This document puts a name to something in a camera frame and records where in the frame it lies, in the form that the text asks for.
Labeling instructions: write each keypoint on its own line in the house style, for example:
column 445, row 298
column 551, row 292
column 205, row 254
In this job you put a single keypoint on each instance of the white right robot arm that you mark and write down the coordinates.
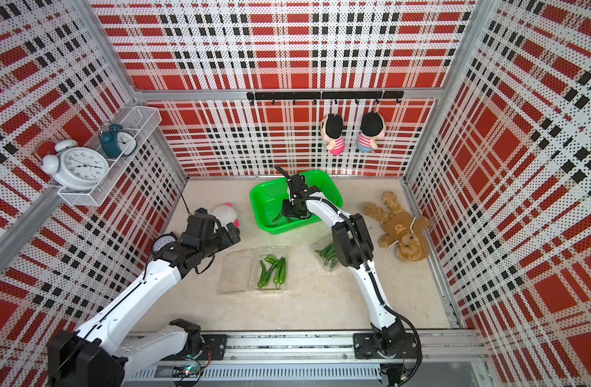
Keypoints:
column 393, row 334

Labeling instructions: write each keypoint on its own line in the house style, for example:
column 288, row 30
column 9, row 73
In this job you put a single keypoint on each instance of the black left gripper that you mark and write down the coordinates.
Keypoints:
column 226, row 240

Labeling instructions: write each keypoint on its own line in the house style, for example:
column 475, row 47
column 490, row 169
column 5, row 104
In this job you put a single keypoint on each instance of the hanging doll pink shirt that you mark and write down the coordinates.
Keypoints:
column 332, row 128

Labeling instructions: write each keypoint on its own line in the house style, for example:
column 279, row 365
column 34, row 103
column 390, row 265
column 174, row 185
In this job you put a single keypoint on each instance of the brown plush bear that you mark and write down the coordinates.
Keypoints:
column 402, row 231

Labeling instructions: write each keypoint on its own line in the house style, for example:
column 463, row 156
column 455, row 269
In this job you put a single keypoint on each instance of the teal alarm clock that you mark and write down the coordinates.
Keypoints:
column 116, row 142

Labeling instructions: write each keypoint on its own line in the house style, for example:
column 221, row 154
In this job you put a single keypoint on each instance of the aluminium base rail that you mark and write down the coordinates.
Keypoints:
column 449, row 358

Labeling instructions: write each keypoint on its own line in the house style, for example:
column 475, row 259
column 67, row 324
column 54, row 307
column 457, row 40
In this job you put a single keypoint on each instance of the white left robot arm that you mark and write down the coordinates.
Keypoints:
column 94, row 354

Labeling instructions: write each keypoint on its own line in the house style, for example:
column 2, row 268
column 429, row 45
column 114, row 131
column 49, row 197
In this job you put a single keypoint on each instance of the hanging doll striped shirt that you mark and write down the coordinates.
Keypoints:
column 372, row 129

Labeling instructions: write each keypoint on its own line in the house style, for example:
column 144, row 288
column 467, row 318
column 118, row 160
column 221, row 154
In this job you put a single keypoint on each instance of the white wire wall shelf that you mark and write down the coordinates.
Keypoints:
column 141, row 121

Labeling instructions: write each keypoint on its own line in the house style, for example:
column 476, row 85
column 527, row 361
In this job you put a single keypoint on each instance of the small green pepper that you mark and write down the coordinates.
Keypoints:
column 282, row 272
column 278, row 273
column 261, row 275
column 273, row 261

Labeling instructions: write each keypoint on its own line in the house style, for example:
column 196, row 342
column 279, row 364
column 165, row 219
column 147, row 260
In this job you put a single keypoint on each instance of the green circuit board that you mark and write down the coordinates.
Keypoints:
column 186, row 372

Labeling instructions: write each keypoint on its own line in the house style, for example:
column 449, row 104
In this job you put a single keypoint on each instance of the pink striped plush toy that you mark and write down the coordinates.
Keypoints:
column 226, row 214

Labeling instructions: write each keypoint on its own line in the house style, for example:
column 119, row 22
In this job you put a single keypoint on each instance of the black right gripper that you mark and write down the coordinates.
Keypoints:
column 287, row 211

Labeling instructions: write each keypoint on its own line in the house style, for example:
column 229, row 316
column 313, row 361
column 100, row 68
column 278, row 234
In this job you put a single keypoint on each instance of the black alarm clock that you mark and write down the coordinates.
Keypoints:
column 162, row 241

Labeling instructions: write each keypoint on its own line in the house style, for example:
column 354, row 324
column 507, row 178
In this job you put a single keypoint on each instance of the white alarm clock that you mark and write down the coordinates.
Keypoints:
column 75, row 168

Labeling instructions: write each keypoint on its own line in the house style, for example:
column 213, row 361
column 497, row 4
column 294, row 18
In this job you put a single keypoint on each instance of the black hook rail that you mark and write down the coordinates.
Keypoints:
column 325, row 95

